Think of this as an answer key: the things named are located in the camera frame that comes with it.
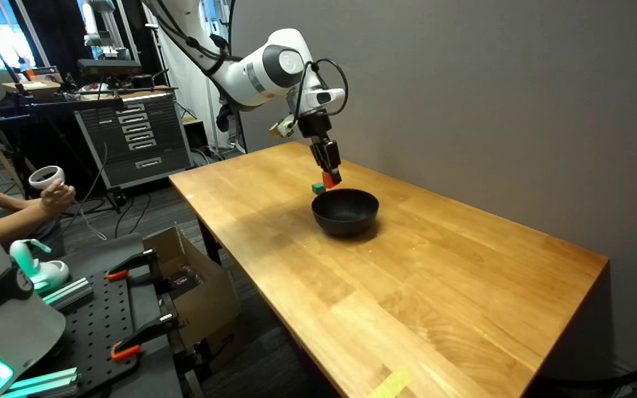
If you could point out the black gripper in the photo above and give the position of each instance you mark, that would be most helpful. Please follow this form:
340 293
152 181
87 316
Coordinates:
316 128

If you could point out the orange block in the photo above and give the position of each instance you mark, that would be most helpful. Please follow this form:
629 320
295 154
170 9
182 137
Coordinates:
327 179

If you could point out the white VR controller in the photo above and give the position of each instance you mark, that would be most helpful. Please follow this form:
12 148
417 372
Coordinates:
43 178

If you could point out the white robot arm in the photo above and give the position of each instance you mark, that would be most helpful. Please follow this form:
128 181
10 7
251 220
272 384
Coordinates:
278 69

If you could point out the person's forearm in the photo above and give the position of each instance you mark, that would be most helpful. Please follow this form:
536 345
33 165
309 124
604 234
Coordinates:
20 218

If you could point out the black bowl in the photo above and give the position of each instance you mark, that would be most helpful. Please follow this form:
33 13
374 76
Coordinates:
345 212

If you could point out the person's hand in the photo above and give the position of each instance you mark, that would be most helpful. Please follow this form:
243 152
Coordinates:
55 198

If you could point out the green block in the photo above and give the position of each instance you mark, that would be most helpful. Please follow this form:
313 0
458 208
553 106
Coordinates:
318 188

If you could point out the black drawer cabinet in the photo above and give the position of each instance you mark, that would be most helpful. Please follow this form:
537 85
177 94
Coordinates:
135 143

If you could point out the brown cardboard box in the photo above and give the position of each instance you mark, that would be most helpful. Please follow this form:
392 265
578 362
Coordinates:
201 293

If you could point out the yellow tape strip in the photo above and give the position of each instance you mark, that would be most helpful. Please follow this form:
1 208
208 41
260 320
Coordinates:
392 385

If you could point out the black perforated work plate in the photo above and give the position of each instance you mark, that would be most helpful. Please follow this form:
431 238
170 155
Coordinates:
94 324

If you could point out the teal and white device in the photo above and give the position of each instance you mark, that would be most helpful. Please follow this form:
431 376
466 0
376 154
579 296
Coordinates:
44 274

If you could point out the orange-handled black clamp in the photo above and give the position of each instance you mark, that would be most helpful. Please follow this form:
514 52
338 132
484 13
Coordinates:
131 345
141 259

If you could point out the aluminium extrusion rail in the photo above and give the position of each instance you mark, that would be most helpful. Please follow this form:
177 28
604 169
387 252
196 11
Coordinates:
68 293

